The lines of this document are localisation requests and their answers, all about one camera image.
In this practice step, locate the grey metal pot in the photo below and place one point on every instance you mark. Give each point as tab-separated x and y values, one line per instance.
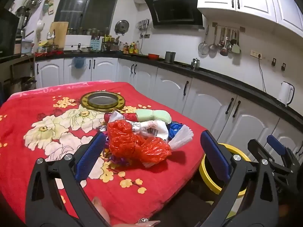
170	57

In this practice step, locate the black microwave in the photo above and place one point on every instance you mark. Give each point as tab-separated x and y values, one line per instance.
8	33

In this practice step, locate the white barcode wrapper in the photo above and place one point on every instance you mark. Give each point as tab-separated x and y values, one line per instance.
153	127

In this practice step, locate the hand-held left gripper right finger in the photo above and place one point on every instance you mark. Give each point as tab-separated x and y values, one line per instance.
215	156

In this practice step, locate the glass pot lid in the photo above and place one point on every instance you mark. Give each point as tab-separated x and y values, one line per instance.
122	26

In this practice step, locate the blue knife block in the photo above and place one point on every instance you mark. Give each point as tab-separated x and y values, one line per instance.
96	45

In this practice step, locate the white pleated wrapper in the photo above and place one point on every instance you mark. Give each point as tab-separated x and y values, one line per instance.
182	137

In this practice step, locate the metal strainer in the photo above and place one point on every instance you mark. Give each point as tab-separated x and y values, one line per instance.
203	48

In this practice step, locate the red snack packet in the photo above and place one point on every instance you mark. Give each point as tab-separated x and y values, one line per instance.
130	116

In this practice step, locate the black countertop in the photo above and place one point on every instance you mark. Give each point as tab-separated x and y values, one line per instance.
236	81

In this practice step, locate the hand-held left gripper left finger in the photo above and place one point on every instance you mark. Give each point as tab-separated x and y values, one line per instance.
91	156

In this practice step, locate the wooden cutting board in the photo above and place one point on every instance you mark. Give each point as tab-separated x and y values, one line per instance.
59	34

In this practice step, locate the wall spice rack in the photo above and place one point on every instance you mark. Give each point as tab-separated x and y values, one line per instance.
143	24

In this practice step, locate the gold-rimmed metal plate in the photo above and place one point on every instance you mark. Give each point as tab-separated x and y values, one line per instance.
101	98

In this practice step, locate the person's left hand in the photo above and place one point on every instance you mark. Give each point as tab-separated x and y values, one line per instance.
101	210

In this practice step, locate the blue packet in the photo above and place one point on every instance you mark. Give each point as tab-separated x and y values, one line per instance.
175	128

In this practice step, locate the group of sauce bottles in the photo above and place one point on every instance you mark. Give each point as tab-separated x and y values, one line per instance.
131	48

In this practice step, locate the blue hanging bag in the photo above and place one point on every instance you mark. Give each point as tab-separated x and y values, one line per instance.
78	62

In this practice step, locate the blender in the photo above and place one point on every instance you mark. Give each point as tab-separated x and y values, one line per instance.
22	19

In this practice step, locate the dark window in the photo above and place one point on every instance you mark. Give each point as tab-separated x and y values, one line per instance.
94	7

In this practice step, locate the green spatula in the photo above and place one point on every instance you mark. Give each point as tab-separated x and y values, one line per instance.
236	48

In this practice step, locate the red floral blanket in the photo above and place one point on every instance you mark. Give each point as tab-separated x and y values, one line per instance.
163	172

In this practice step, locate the metal teapot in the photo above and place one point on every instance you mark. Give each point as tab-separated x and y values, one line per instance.
196	63

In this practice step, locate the red bowl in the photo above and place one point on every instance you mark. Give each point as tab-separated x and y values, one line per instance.
153	56

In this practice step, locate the red plastic bag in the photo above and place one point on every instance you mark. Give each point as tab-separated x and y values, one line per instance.
132	144

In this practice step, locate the wall power outlet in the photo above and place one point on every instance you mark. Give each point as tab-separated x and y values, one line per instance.
256	54

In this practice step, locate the utensil wall rail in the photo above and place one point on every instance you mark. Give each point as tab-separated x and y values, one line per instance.
241	29

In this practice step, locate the row of glass jars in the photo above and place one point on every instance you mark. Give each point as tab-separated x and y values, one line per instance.
90	31

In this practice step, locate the white electric kettle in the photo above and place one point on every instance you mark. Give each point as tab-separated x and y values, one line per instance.
285	93

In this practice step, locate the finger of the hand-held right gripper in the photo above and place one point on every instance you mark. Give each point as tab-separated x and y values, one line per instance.
262	150
275	144

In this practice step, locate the black range hood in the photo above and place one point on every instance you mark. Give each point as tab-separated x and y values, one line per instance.
175	7

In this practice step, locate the dark slotted spoon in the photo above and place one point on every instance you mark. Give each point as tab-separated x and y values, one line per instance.
223	51

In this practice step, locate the yellow-rimmed trash bin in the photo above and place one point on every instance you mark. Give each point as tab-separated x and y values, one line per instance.
230	147

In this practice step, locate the metal ladle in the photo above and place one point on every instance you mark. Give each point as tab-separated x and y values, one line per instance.
212	46

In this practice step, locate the green sponge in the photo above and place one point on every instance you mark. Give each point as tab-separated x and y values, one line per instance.
151	115

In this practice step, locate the black wall hook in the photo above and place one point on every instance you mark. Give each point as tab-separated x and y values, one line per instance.
274	62
283	66

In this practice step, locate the white lower cabinets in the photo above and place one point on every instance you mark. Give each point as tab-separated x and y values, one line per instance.
208	99

